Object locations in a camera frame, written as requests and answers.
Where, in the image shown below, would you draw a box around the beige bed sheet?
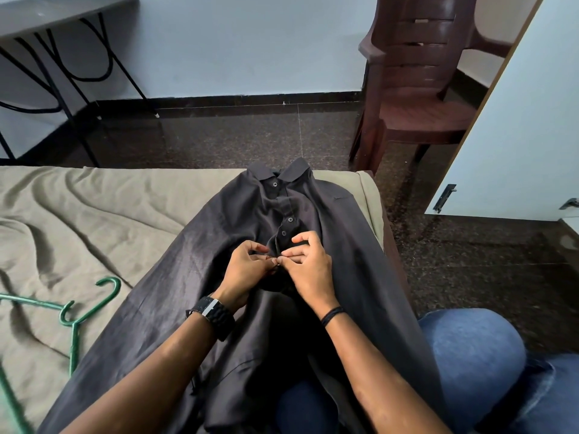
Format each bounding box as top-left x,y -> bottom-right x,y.
0,166 -> 385,434

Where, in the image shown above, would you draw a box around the black wristband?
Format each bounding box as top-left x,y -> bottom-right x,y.
320,306 -> 345,328

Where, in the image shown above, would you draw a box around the person's left hand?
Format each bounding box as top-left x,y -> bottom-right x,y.
214,241 -> 275,312

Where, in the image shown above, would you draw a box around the black metal frame table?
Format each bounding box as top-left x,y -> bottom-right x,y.
0,0 -> 160,168

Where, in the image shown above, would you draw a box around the black door latch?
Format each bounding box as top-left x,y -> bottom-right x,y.
433,184 -> 457,214

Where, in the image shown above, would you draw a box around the person's right forearm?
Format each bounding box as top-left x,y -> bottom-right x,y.
323,312 -> 453,434

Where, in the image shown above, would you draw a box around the person's left forearm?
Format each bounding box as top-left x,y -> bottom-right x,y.
61,310 -> 220,434

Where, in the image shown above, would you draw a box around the green plastic clothes hanger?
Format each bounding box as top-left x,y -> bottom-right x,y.
0,277 -> 122,434

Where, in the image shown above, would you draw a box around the person's blue jeans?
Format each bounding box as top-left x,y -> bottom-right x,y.
276,308 -> 579,434

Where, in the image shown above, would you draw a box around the black wrist watch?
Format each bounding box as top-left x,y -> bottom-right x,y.
185,296 -> 236,342

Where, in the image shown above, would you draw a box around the white door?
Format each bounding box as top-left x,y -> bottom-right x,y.
424,0 -> 579,222

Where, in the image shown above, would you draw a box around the brown plastic chair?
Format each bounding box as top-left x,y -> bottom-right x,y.
348,0 -> 514,177

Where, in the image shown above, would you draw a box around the dark grey button shirt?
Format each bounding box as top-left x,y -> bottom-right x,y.
38,158 -> 446,434

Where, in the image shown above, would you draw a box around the person's right hand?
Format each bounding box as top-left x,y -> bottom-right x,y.
276,231 -> 341,318

